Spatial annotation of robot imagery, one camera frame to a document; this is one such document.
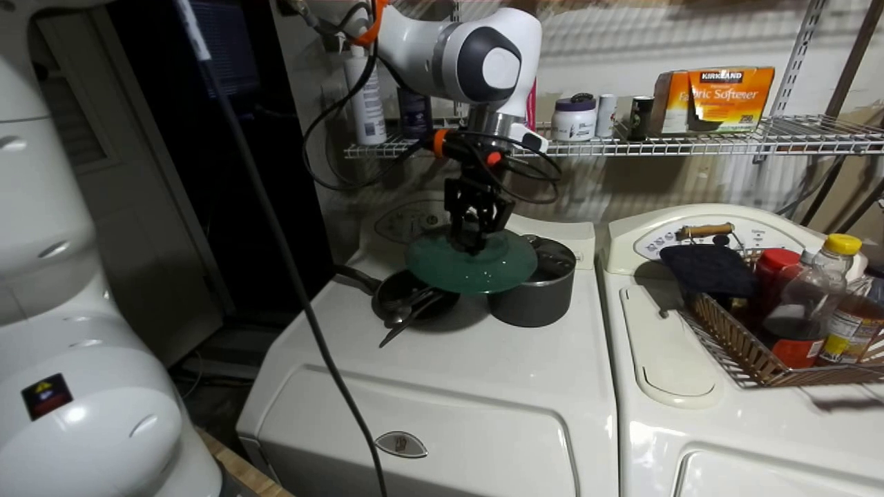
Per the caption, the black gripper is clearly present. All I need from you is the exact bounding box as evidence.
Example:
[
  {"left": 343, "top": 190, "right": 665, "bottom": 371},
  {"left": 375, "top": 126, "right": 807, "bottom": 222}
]
[{"left": 445, "top": 148, "right": 513, "bottom": 244}]

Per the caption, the green pan lid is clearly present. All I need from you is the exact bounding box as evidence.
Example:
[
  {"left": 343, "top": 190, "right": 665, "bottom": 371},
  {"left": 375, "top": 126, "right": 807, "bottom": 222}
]
[{"left": 406, "top": 231, "right": 535, "bottom": 292}]

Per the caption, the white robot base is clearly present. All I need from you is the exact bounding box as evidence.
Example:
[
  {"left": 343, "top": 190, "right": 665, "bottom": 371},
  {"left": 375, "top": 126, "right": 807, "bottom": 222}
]
[{"left": 0, "top": 0, "right": 223, "bottom": 497}]

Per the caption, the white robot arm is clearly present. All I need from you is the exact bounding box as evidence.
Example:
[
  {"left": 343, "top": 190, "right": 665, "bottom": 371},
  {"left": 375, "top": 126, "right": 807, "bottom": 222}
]
[{"left": 300, "top": 0, "right": 547, "bottom": 255}]

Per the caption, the white jar dark lid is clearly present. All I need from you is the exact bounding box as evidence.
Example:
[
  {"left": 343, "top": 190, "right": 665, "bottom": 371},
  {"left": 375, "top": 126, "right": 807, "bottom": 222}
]
[{"left": 553, "top": 95, "right": 597, "bottom": 144}]

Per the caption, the dark can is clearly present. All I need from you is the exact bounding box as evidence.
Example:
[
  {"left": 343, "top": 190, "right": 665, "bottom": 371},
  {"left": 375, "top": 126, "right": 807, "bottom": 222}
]
[{"left": 398, "top": 89, "right": 430, "bottom": 139}]

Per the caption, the dark grey saucepan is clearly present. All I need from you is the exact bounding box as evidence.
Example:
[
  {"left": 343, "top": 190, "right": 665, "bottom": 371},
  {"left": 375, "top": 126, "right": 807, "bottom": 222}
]
[{"left": 489, "top": 238, "right": 576, "bottom": 329}]

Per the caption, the white spray can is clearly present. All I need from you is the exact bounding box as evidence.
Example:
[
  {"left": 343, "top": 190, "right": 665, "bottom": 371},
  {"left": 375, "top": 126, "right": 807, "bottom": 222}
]
[{"left": 344, "top": 45, "right": 386, "bottom": 147}]

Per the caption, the white cup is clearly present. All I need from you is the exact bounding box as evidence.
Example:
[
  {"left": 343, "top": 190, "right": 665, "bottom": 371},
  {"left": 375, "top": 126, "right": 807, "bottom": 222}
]
[{"left": 597, "top": 95, "right": 615, "bottom": 139}]

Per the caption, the left white washing machine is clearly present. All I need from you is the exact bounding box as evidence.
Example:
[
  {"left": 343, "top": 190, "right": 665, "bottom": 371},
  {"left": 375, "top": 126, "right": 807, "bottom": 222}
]
[{"left": 236, "top": 215, "right": 619, "bottom": 497}]

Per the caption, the white washing machine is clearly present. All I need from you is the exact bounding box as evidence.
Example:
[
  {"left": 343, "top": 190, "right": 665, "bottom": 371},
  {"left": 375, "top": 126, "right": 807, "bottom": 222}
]
[
  {"left": 597, "top": 205, "right": 884, "bottom": 497},
  {"left": 236, "top": 215, "right": 619, "bottom": 497}
]

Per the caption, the orange softener box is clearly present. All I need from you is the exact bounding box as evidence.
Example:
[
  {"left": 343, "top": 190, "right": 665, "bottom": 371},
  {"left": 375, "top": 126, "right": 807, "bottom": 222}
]
[{"left": 651, "top": 67, "right": 777, "bottom": 135}]

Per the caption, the right white washing machine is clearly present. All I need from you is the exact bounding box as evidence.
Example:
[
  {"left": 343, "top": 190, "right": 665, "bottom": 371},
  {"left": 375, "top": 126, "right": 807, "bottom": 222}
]
[{"left": 597, "top": 205, "right": 884, "bottom": 497}]

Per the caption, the red container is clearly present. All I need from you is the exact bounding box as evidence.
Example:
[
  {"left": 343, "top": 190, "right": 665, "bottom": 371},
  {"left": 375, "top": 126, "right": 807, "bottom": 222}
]
[{"left": 757, "top": 249, "right": 822, "bottom": 367}]

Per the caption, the yellow cap bottle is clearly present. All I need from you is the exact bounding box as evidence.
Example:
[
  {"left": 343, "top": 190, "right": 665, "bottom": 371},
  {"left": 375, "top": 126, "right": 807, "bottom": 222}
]
[{"left": 819, "top": 252, "right": 884, "bottom": 365}]

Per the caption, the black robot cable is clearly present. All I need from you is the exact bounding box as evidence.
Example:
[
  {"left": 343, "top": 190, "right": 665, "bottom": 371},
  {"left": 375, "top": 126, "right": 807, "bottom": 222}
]
[{"left": 176, "top": 0, "right": 562, "bottom": 497}]

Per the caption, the black pan wooden handle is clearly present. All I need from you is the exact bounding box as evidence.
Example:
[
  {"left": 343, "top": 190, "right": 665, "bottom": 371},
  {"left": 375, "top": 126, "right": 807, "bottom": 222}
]
[{"left": 661, "top": 223, "right": 753, "bottom": 298}]

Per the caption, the wire dish rack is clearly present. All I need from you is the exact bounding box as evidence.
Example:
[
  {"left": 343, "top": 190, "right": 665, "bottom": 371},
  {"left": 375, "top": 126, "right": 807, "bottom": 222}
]
[{"left": 680, "top": 249, "right": 880, "bottom": 387}]

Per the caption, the white wire shelf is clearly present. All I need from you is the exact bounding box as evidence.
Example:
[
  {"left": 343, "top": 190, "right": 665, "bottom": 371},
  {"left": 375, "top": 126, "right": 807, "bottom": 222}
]
[{"left": 339, "top": 113, "right": 884, "bottom": 164}]

